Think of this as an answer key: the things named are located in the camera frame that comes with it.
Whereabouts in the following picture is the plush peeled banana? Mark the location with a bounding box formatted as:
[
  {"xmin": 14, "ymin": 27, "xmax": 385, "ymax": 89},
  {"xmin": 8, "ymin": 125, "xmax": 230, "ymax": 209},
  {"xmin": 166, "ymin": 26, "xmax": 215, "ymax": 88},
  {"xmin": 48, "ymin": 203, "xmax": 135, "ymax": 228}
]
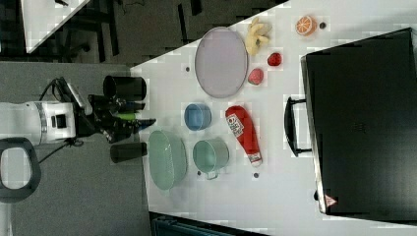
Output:
[{"xmin": 244, "ymin": 17, "xmax": 271, "ymax": 56}]

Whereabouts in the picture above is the blue cup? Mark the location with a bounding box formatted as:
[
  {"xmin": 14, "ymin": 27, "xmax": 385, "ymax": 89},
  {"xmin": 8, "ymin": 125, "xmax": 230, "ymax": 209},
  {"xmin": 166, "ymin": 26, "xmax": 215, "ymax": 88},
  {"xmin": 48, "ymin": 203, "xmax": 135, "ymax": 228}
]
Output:
[{"xmin": 184, "ymin": 103, "xmax": 211, "ymax": 131}]

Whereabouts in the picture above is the large black cylinder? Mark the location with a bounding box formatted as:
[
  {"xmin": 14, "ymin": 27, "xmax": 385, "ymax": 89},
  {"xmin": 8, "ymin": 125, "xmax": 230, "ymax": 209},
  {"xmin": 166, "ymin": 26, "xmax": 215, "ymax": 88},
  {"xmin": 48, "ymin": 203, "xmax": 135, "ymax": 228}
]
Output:
[{"xmin": 103, "ymin": 76, "xmax": 147, "ymax": 101}]

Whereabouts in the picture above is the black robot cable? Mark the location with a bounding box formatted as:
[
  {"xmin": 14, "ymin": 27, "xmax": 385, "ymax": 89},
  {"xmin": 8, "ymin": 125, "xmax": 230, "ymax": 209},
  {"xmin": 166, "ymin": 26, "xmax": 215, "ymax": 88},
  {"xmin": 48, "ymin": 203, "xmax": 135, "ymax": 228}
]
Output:
[{"xmin": 37, "ymin": 77, "xmax": 85, "ymax": 165}]

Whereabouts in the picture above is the plush orange slice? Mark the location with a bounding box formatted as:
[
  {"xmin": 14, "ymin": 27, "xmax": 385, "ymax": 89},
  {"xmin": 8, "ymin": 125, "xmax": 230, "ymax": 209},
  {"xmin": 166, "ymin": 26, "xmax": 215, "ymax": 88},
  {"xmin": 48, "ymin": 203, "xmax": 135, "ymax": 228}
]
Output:
[{"xmin": 295, "ymin": 16, "xmax": 317, "ymax": 36}]

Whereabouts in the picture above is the green metal pot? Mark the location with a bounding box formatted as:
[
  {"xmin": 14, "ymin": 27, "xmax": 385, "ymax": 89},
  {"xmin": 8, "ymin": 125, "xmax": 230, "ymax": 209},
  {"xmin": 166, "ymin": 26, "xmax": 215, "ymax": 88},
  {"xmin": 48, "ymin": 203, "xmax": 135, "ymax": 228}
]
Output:
[{"xmin": 193, "ymin": 138, "xmax": 229, "ymax": 180}]

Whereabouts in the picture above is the green oval strainer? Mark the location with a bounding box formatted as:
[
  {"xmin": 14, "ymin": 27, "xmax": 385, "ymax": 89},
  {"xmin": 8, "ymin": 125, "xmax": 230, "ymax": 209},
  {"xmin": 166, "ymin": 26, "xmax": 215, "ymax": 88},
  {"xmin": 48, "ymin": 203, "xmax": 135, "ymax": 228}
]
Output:
[{"xmin": 148, "ymin": 130, "xmax": 188, "ymax": 191}]

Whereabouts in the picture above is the red plush ketchup bottle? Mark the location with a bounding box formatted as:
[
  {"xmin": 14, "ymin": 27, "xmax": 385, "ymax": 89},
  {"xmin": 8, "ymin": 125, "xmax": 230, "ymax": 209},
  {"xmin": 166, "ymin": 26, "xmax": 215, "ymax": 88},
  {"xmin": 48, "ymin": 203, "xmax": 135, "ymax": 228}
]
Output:
[{"xmin": 225, "ymin": 105, "xmax": 263, "ymax": 167}]

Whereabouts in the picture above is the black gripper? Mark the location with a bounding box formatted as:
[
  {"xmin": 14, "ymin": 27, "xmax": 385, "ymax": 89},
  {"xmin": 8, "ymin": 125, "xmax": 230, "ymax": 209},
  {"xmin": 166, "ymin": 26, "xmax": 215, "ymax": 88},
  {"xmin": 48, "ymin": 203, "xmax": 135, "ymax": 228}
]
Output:
[{"xmin": 76, "ymin": 94, "xmax": 156, "ymax": 144}]

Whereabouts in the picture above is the white side table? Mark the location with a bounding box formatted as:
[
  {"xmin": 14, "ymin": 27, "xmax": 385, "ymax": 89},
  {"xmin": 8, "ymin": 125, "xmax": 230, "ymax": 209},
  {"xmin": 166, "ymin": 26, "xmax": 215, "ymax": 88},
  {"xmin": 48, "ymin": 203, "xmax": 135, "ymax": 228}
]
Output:
[{"xmin": 20, "ymin": 0, "xmax": 90, "ymax": 53}]

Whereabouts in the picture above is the small black cylinder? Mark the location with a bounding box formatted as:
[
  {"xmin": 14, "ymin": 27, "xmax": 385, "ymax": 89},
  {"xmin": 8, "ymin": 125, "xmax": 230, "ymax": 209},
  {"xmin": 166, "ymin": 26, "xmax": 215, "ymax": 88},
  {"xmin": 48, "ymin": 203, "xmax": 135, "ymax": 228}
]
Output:
[{"xmin": 110, "ymin": 143, "xmax": 148, "ymax": 163}]

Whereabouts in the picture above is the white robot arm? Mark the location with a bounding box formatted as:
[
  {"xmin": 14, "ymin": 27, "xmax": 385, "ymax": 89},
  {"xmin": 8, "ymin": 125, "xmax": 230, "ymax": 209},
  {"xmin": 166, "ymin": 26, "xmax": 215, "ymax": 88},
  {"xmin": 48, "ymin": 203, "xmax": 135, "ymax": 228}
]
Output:
[{"xmin": 1, "ymin": 94, "xmax": 155, "ymax": 146}]

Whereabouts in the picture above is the dark red plush strawberry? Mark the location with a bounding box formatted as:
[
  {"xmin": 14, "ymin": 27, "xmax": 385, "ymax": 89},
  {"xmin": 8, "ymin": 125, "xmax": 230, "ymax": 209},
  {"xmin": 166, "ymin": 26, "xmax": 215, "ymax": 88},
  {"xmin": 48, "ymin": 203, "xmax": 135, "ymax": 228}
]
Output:
[{"xmin": 268, "ymin": 52, "xmax": 282, "ymax": 67}]

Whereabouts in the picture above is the black toaster oven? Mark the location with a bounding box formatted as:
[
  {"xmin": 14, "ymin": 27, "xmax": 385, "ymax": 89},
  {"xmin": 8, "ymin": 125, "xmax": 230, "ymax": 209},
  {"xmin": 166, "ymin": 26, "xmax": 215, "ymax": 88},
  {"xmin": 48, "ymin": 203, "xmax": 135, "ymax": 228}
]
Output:
[{"xmin": 300, "ymin": 28, "xmax": 417, "ymax": 225}]

